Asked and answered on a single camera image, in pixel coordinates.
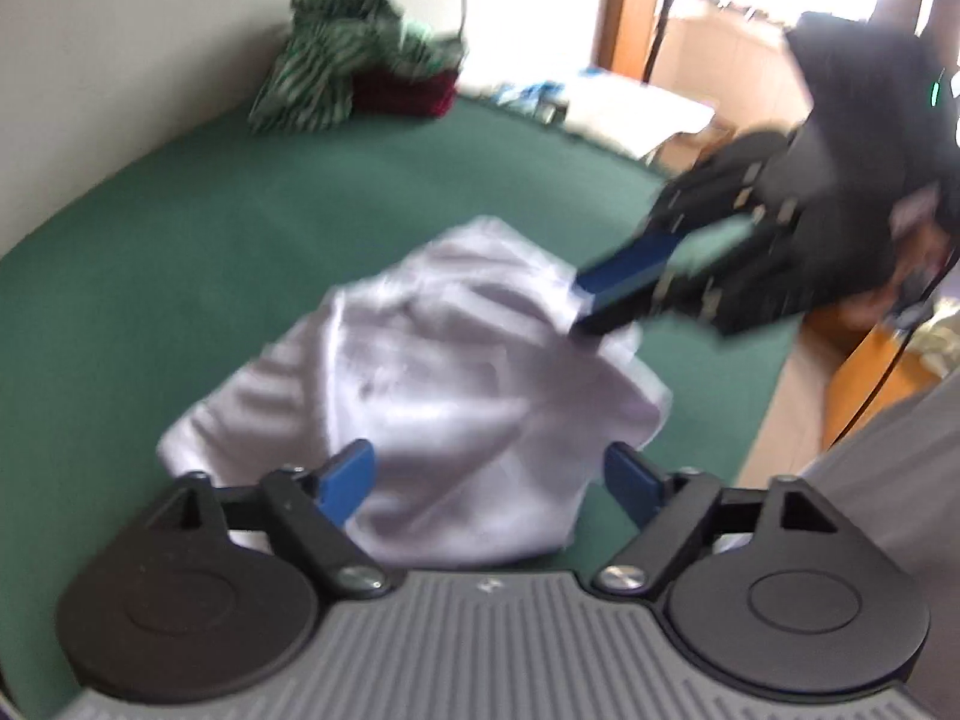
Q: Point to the green striped garment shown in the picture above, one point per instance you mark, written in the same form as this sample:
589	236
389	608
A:
315	82

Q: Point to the dark red garment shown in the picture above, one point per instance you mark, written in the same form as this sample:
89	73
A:
405	94

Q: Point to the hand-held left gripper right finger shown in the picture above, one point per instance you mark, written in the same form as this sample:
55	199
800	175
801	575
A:
630	484

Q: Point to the green table cloth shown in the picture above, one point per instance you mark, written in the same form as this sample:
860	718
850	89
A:
187	240

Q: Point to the person's grey clothing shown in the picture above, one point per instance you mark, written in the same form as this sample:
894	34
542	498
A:
915	480

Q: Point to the orange wooden furniture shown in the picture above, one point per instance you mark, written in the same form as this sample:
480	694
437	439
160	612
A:
847	345

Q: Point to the white desk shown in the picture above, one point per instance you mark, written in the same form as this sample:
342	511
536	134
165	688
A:
637	109

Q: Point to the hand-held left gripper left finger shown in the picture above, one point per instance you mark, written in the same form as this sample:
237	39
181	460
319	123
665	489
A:
349	480

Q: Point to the white shirt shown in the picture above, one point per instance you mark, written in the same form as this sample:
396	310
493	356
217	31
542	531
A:
450	390

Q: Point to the wooden door frame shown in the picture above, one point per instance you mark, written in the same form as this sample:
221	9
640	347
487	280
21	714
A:
615	0

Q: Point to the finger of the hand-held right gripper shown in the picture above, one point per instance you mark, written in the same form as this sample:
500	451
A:
630	259
607	319

